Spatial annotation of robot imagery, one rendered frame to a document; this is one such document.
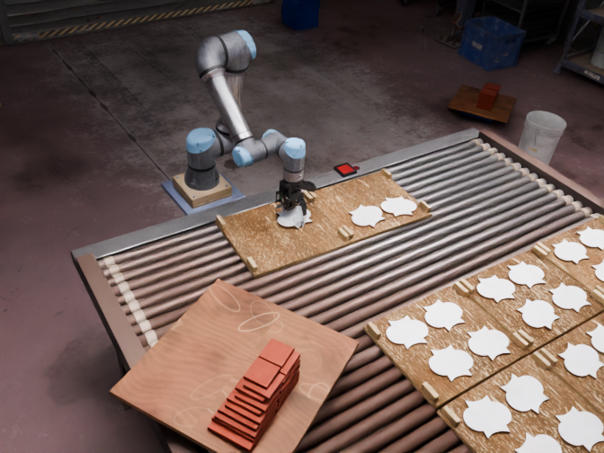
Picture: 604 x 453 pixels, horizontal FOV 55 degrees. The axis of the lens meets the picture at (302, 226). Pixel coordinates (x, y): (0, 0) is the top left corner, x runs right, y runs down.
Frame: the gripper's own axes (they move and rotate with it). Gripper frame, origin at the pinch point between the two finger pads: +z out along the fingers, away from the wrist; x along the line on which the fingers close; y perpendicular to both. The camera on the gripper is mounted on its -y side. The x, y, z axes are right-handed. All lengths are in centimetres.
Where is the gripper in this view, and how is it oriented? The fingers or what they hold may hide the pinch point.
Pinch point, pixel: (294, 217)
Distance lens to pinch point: 231.2
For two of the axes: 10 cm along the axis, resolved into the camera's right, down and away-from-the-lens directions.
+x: 6.8, 5.0, -5.4
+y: -7.3, 3.9, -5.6
